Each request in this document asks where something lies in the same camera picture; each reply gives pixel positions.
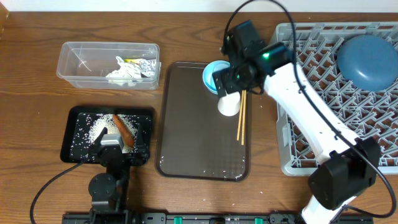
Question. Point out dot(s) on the dark brown serving tray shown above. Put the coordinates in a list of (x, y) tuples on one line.
[(195, 140)]

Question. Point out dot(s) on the light blue bowl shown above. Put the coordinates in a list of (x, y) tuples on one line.
[(207, 76)]

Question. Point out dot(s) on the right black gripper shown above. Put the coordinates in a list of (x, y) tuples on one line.
[(223, 78)]

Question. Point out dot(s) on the pale pink cup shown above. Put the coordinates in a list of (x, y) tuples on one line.
[(229, 105)]

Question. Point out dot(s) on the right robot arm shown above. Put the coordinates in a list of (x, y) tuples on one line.
[(347, 163)]

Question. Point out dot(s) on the black waste tray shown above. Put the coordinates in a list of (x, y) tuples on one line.
[(111, 110)]

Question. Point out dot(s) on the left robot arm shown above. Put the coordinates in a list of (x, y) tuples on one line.
[(108, 190)]

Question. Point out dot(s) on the grey dishwasher rack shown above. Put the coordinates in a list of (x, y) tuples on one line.
[(368, 114)]

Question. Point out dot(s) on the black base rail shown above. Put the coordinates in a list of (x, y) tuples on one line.
[(161, 218)]

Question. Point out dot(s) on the orange carrot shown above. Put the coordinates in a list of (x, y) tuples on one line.
[(124, 132)]

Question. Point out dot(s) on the green snack wrapper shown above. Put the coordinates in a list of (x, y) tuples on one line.
[(147, 66)]

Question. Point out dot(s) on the white rice pile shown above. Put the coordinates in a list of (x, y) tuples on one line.
[(85, 127)]

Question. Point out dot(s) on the wooden chopstick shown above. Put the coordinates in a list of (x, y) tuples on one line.
[(244, 95), (240, 115)]

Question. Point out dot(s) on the white tissue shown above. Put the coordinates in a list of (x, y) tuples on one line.
[(126, 74)]

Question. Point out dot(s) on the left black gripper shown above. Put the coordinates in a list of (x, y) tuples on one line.
[(143, 150)]

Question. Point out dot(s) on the clear plastic bin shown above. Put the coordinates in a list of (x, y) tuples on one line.
[(86, 64)]

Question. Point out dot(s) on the blue plate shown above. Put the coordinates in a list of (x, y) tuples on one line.
[(370, 62)]

